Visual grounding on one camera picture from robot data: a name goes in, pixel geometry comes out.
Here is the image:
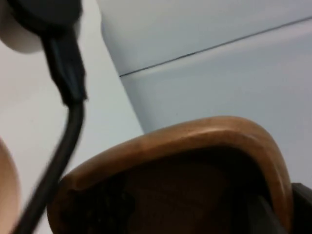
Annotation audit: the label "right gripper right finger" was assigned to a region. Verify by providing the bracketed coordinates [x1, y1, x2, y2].
[290, 182, 312, 234]

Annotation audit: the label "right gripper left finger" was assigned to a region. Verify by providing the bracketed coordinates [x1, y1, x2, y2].
[252, 195, 289, 234]

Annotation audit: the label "dark wooden cup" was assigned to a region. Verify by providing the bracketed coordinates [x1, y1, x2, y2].
[46, 115, 293, 234]

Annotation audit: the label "pale wooden bowl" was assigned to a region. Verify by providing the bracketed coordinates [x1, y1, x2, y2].
[0, 136, 22, 234]

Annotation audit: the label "coffee beans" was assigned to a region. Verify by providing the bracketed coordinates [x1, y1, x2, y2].
[65, 174, 137, 234]

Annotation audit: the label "black cable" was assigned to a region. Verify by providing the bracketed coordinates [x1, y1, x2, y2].
[9, 31, 89, 234]

